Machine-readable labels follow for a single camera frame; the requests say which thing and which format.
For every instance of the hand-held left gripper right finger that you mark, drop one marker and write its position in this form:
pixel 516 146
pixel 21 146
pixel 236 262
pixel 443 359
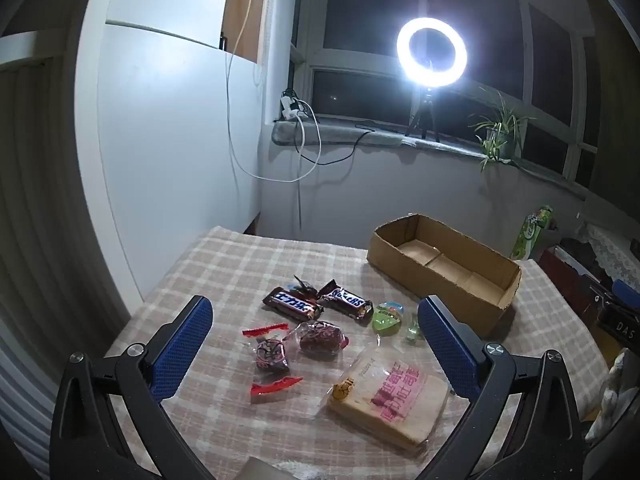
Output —
pixel 445 345

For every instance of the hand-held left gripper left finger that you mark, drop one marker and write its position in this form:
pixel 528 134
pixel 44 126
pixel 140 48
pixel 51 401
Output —
pixel 185 340

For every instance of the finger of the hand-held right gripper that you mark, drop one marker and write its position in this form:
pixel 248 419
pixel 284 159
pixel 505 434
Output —
pixel 625 291

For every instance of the cardboard box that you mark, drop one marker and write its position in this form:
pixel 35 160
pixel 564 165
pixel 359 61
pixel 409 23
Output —
pixel 440 280

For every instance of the bread slice packet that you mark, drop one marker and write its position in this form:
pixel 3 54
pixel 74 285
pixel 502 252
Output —
pixel 385 400

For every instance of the red-ended date candy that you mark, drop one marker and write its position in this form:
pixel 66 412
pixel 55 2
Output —
pixel 270 355

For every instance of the brown chocolate bar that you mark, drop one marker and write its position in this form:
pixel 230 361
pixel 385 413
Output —
pixel 347 301

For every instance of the chocolate bar with blue label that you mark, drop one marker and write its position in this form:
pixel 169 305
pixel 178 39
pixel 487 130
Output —
pixel 292 302

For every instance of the small green candy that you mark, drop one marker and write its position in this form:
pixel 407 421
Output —
pixel 413 332

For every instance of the white lace cloth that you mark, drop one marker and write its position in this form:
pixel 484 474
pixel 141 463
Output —
pixel 610 250

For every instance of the dark red furniture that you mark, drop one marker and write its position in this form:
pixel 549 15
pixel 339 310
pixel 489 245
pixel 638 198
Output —
pixel 565 275

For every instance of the white crumpled cloth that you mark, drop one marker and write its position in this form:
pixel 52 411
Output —
pixel 615 395

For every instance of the green jelly cup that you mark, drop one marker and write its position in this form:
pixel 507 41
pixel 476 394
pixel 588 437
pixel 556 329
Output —
pixel 387 319

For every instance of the checked tablecloth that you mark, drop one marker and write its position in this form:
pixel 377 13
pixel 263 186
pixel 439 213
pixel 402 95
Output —
pixel 220 270

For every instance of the green carton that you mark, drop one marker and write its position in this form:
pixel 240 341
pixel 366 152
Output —
pixel 530 232

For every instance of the dark candy wrapper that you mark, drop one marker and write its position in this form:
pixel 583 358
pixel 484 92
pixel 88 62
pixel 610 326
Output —
pixel 304 286

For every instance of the white cabinet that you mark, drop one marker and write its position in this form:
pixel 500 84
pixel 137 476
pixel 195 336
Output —
pixel 170 160

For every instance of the potted spider plant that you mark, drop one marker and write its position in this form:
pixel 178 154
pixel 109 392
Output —
pixel 497 135

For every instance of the black tripod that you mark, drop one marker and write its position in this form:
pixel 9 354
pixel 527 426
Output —
pixel 424 110

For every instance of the grey window sill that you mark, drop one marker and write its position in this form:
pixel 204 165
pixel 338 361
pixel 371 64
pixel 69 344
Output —
pixel 330 132

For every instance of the white power strip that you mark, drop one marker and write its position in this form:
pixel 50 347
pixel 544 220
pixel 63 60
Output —
pixel 290 107

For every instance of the window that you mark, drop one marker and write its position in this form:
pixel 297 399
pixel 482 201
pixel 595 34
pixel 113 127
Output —
pixel 360 10

